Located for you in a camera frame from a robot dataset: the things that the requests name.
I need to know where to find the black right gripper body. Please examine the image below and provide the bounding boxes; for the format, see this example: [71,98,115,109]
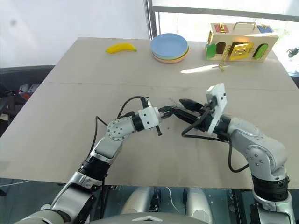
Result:
[195,99,217,133]

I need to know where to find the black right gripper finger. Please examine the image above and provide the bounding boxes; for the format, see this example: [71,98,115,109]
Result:
[179,98,203,111]
[172,107,201,125]

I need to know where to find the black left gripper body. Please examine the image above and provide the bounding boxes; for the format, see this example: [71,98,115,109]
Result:
[154,109,168,137]

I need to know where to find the yellow plastic plate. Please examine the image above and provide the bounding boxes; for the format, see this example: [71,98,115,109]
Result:
[152,48,190,62]

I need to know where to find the pink plastic plate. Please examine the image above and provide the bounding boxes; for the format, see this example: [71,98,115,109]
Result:
[153,50,190,64]

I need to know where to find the green plastic plate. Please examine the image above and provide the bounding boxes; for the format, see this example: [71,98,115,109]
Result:
[151,45,189,60]

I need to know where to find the blue plastic plate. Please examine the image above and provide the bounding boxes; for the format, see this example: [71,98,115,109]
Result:
[150,33,189,58]

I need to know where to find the silver rounded robot leg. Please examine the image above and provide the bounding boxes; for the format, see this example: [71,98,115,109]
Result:
[120,186,156,219]
[185,187,214,224]

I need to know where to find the yellow toy banana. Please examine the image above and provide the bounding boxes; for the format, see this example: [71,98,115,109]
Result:
[106,42,138,55]

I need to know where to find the wooden lock box toy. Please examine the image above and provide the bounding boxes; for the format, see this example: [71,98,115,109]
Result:
[205,21,280,63]

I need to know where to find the grey robot torso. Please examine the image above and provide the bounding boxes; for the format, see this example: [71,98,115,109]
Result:
[87,211,211,224]

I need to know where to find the small black device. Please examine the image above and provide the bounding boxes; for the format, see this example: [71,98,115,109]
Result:
[286,46,299,59]

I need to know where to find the red and white boxes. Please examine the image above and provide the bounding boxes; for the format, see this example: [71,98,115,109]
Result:
[18,83,41,101]

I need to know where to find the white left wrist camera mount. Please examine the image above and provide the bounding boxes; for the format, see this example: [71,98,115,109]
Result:
[137,106,162,130]

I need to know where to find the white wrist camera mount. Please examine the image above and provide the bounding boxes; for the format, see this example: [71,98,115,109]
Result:
[205,83,228,135]
[137,106,162,130]

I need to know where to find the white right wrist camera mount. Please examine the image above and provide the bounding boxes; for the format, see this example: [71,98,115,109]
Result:
[205,83,228,135]

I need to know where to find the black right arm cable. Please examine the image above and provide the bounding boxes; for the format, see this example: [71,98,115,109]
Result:
[181,109,250,174]

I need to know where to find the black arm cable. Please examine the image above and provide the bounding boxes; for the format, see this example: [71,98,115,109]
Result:
[181,109,250,174]
[90,95,150,154]

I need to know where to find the gold key on chain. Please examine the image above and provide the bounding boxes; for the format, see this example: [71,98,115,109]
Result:
[212,45,231,72]

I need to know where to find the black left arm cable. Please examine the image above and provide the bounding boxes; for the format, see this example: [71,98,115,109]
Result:
[90,95,150,154]

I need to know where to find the thin white cable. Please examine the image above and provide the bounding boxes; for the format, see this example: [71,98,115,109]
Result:
[164,186,182,214]

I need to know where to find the grey window frame post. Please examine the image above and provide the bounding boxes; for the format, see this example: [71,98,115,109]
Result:
[143,0,161,41]

